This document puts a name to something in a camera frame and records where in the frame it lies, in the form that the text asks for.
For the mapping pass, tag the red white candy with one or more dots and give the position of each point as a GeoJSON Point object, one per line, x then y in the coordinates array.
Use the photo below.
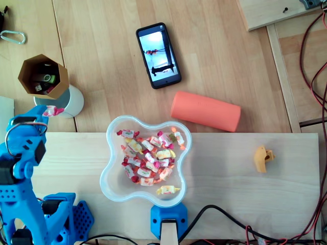
{"type": "Point", "coordinates": [127, 133]}
{"type": "Point", "coordinates": [130, 173]}
{"type": "Point", "coordinates": [152, 166]}
{"type": "Point", "coordinates": [164, 162]}
{"type": "Point", "coordinates": [52, 111]}
{"type": "Point", "coordinates": [134, 162]}

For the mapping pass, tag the white rectangular object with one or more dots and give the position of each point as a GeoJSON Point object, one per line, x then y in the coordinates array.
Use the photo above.
{"type": "Point", "coordinates": [6, 107]}

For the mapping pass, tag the yellow 3D printed part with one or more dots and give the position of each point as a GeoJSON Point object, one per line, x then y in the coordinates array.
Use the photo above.
{"type": "Point", "coordinates": [260, 158]}

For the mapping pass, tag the blue gripper with motor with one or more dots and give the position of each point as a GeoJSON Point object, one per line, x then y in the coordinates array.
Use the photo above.
{"type": "Point", "coordinates": [33, 115]}

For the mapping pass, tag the brown polygonal printed container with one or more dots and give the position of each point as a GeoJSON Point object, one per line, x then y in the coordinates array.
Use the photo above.
{"type": "Point", "coordinates": [64, 76]}

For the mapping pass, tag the framed wooden panel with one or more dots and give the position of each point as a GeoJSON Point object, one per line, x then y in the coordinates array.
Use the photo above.
{"type": "Point", "coordinates": [283, 76]}

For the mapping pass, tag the pink white wrapped candy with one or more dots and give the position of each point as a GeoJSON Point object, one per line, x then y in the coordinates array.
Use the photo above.
{"type": "Point", "coordinates": [150, 157]}
{"type": "Point", "coordinates": [166, 139]}

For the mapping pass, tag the black smartphone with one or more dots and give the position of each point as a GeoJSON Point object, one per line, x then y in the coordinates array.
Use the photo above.
{"type": "Point", "coordinates": [158, 56]}

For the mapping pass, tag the white ceramic cup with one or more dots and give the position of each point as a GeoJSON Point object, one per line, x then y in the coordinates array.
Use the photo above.
{"type": "Point", "coordinates": [75, 102]}

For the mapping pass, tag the plain wooden panel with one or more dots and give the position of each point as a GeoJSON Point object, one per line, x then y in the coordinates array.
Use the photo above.
{"type": "Point", "coordinates": [265, 12]}

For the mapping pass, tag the blue 3D printed robot arm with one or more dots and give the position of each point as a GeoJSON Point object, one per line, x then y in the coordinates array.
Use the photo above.
{"type": "Point", "coordinates": [18, 204]}

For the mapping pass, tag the green USB stick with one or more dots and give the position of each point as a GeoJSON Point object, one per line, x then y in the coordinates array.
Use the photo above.
{"type": "Point", "coordinates": [51, 79]}

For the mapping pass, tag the light wooden base board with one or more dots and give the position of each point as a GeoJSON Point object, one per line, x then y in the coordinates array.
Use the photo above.
{"type": "Point", "coordinates": [230, 199]}

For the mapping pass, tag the clear plastic Haribo candy tub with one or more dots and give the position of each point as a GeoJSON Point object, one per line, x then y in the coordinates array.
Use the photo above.
{"type": "Point", "coordinates": [115, 189]}

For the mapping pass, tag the silver carabiner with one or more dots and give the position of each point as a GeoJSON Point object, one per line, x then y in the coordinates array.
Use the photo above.
{"type": "Point", "coordinates": [24, 38]}

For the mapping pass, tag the blue printed post base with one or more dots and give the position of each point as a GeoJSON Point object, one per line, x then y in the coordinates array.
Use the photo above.
{"type": "Point", "coordinates": [155, 219]}

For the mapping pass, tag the orange glasses case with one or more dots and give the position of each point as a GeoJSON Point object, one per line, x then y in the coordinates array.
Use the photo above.
{"type": "Point", "coordinates": [204, 111]}

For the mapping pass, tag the black screw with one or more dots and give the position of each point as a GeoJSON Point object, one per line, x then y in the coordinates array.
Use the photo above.
{"type": "Point", "coordinates": [284, 9]}

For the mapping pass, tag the black USB stick metal plug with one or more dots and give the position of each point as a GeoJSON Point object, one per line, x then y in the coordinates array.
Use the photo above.
{"type": "Point", "coordinates": [38, 88]}

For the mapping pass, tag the red USB stick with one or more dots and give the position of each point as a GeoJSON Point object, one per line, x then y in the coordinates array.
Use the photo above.
{"type": "Point", "coordinates": [49, 90]}

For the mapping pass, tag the wooden post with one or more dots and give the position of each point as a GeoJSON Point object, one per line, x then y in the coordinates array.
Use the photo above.
{"type": "Point", "coordinates": [168, 234]}

